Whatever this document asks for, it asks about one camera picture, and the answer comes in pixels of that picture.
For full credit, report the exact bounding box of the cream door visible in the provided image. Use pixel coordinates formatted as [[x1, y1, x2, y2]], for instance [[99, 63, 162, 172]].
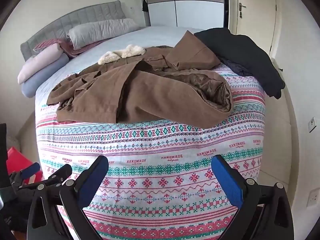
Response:
[[229, 0, 277, 55]]

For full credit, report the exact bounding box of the patterned knit-print blanket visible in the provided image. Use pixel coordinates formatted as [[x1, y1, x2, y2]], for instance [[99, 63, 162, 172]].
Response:
[[35, 64, 266, 240]]

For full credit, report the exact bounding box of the white and grey wardrobe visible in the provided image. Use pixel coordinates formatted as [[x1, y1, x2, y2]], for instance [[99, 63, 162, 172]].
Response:
[[144, 0, 229, 28]]

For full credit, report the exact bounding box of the grey padded headboard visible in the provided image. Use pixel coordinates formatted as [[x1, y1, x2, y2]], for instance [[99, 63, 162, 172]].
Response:
[[20, 0, 127, 62]]

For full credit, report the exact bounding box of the red plastic chair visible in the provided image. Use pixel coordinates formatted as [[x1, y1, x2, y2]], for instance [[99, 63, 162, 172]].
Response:
[[6, 147, 43, 181]]

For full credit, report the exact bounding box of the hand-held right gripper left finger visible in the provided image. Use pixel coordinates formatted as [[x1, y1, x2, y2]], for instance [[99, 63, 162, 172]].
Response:
[[26, 155, 110, 240]]

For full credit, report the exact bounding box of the light blue pillow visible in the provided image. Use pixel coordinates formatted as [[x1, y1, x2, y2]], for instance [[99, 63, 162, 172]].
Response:
[[21, 54, 70, 98]]

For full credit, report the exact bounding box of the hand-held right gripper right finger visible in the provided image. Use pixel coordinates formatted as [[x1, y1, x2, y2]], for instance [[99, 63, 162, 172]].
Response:
[[211, 154, 295, 240]]

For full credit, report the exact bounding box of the white wall socket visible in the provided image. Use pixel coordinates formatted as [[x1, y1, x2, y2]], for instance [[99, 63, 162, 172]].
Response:
[[310, 189, 320, 207], [308, 117, 318, 133]]

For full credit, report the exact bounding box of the maroon striped pillow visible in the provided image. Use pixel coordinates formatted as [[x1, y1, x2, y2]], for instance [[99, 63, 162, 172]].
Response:
[[34, 39, 105, 58]]

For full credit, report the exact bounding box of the black garment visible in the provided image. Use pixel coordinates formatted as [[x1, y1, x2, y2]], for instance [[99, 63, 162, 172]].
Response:
[[194, 28, 286, 99]]

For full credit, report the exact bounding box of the grey-white pillow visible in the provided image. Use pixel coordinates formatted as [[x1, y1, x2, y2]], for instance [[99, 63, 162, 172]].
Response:
[[68, 19, 140, 50]]

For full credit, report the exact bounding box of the brown coat with fur collar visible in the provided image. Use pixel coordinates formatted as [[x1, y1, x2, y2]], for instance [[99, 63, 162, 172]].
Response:
[[46, 30, 234, 124]]

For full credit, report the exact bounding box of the dark navy garment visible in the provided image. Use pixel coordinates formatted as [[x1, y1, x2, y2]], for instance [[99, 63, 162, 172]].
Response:
[[220, 56, 256, 77]]

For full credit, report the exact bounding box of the pale pink pillow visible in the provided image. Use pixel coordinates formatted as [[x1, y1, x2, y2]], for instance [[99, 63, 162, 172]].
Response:
[[17, 44, 64, 85]]

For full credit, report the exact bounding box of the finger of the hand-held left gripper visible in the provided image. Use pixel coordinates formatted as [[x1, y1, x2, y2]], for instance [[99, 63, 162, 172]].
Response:
[[37, 164, 73, 188], [10, 162, 42, 187]]

